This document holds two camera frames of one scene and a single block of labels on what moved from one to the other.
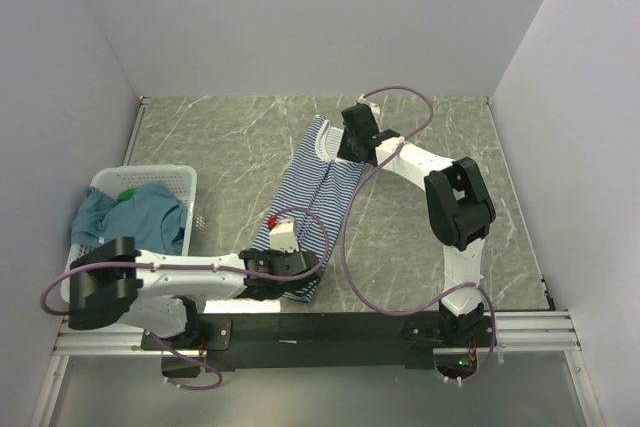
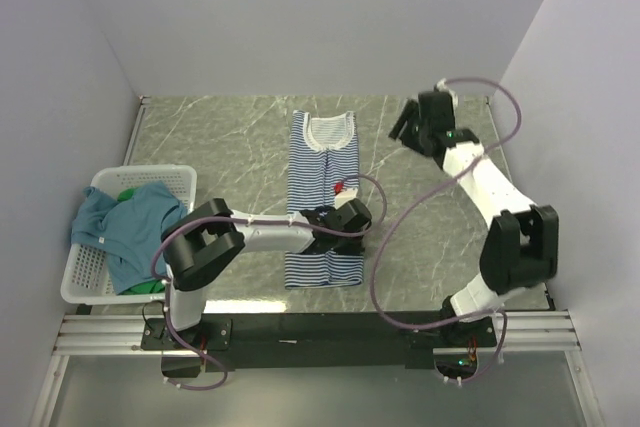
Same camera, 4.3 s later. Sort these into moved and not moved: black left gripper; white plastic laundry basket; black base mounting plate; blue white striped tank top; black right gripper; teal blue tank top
Moved: black right gripper; blue white striped tank top; black left gripper
Not moved: black base mounting plate; white plastic laundry basket; teal blue tank top
